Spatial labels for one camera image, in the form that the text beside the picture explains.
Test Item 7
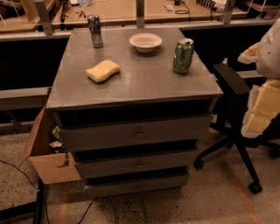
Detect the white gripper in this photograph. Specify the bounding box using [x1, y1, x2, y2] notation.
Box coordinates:
[237, 43, 280, 138]

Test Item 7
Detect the yellow sponge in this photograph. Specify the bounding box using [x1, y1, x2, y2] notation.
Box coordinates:
[86, 59, 121, 83]

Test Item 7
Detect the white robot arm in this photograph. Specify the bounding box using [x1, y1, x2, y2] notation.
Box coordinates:
[238, 18, 280, 138]

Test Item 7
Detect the black office chair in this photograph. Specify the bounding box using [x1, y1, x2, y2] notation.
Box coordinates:
[193, 63, 280, 194]

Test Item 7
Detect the green crushed can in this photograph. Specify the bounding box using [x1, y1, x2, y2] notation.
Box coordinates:
[172, 38, 194, 74]

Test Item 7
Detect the grey drawer cabinet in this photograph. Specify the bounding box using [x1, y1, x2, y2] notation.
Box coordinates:
[46, 28, 222, 197]

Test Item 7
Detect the white bowl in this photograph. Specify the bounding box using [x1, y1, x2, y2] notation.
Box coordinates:
[129, 33, 162, 53]

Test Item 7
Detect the silver blue tall can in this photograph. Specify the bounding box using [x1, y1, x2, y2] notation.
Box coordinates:
[87, 14, 103, 48]

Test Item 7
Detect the green wrapper in box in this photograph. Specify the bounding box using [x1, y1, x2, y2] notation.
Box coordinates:
[49, 126, 63, 153]

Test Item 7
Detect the cardboard box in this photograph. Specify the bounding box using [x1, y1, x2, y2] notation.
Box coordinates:
[17, 103, 81, 185]

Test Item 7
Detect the black metal stand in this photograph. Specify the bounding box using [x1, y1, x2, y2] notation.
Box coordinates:
[0, 178, 45, 224]

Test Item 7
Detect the wooden workbench behind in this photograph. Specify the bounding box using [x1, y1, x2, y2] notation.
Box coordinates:
[0, 0, 279, 41]

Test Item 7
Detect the black floor cable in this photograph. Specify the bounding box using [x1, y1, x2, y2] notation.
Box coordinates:
[0, 158, 118, 224]

